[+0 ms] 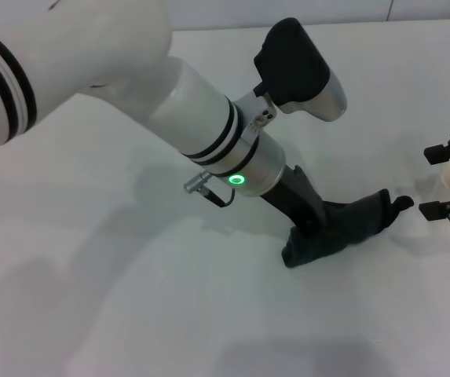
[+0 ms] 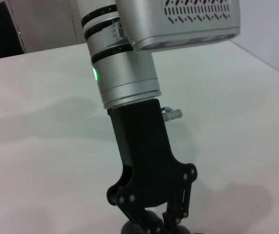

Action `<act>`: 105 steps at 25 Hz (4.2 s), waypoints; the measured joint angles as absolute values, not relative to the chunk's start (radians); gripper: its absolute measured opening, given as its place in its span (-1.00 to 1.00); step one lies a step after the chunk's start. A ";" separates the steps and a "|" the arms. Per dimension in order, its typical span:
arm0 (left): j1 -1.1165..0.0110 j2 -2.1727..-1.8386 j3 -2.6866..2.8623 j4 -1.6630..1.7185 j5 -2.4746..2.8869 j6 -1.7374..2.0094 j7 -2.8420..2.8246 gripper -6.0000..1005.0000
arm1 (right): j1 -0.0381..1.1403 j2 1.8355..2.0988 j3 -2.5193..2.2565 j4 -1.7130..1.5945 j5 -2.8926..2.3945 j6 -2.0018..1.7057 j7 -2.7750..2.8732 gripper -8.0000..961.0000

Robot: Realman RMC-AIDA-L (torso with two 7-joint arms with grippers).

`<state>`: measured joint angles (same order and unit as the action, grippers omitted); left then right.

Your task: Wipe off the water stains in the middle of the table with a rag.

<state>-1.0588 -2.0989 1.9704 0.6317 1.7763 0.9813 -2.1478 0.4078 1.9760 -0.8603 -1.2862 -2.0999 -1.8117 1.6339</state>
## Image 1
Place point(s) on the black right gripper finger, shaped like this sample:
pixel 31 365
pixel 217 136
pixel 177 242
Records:
pixel 436 154
pixel 432 211

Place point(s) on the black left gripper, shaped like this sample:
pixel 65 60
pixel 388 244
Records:
pixel 295 200

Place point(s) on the dark blue rag with loop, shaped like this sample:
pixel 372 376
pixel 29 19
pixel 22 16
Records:
pixel 350 224

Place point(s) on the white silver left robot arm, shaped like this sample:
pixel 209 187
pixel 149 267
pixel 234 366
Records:
pixel 130 78

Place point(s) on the left wrist camera housing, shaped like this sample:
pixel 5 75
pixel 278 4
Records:
pixel 295 66

